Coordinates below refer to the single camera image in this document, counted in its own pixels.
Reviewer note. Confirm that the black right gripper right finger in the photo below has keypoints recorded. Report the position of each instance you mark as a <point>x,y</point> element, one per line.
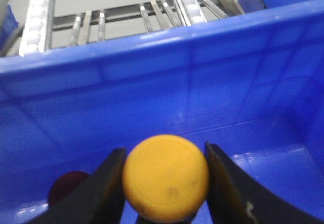
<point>235,197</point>

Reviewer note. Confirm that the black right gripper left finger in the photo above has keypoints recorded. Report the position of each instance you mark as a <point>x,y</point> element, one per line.
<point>99,199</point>

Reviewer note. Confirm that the red round button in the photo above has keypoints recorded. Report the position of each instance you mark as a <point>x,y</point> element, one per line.
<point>64,185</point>

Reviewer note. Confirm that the yellow round button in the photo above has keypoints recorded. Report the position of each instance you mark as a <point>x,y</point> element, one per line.
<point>166,179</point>

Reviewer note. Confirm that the large blue bin right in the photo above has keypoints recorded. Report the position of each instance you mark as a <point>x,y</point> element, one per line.
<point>252,84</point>

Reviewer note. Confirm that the white roller conveyor track left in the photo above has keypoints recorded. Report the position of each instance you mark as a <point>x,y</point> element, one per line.
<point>37,32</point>

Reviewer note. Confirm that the white roller conveyor track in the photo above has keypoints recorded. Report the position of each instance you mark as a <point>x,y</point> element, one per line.
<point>37,32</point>
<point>189,12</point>

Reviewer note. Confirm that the white roller conveyor track right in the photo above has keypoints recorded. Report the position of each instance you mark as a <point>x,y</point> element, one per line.
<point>189,12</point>

